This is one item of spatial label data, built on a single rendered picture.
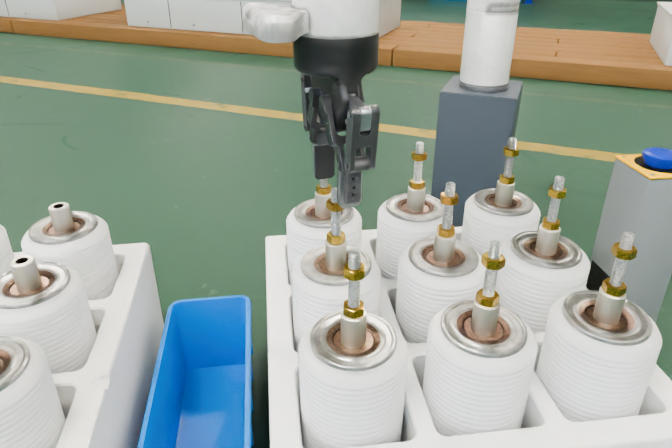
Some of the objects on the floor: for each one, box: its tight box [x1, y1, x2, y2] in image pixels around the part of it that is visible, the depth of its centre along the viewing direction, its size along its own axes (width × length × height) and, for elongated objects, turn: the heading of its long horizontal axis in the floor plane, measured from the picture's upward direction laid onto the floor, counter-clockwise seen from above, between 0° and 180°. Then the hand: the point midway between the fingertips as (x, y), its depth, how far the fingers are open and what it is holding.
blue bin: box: [137, 295, 253, 448], centre depth 64 cm, size 30×11×12 cm, turn 8°
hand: (335, 178), depth 53 cm, fingers open, 6 cm apart
